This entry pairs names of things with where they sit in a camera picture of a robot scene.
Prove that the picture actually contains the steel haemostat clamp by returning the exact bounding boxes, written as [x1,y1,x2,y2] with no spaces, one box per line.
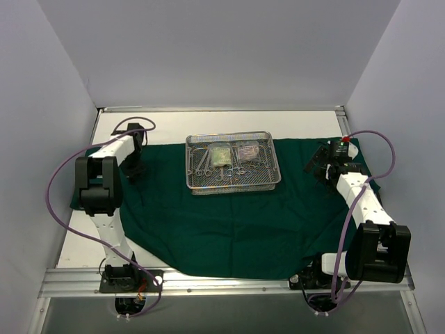
[243,145,270,169]

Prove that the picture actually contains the purple sealed packet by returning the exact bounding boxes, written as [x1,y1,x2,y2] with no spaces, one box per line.
[236,141,260,162]

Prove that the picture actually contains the steel mesh instrument tray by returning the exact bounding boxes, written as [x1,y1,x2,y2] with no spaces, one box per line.
[185,131,282,195]

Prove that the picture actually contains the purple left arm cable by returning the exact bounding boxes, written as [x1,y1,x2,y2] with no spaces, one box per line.
[45,117,164,318]

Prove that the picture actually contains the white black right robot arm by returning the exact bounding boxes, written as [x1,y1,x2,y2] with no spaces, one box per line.
[304,139,411,287]

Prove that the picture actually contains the back aluminium rail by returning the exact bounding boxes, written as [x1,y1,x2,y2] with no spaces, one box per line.
[99,106,346,114]

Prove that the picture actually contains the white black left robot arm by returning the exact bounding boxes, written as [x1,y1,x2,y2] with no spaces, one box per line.
[74,130,145,292]

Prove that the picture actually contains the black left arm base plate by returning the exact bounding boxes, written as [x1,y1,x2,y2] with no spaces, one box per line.
[99,267,159,294]

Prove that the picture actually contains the green sealed packet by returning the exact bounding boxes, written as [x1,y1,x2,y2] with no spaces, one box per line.
[209,142,232,167]

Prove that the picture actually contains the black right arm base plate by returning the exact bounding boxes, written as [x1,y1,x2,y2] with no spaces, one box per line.
[288,267,333,290]

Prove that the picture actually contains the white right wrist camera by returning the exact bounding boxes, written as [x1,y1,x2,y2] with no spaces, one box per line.
[328,137,359,164]

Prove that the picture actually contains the green surgical drape cloth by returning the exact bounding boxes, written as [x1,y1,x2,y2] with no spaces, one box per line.
[120,138,356,280]

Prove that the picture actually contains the steel forceps clamp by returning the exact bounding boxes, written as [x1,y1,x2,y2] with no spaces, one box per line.
[216,167,252,181]

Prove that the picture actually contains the aluminium frame rail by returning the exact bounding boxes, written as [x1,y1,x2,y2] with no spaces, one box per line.
[38,262,414,299]

